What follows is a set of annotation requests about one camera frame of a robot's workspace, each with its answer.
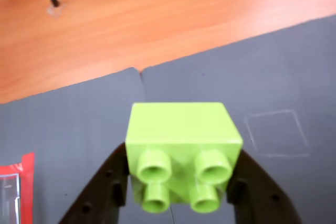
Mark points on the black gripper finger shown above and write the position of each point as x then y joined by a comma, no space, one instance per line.
102,190
260,197

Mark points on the green lego block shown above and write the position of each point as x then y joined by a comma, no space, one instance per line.
181,134

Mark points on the transparent acrylic box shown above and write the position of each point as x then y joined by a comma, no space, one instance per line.
9,197

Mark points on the gray mat with red tape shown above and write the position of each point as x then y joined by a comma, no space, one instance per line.
73,119

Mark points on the gray mat with chalk square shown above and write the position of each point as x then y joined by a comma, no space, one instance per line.
262,77

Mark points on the clear tape piece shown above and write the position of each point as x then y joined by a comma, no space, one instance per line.
56,11

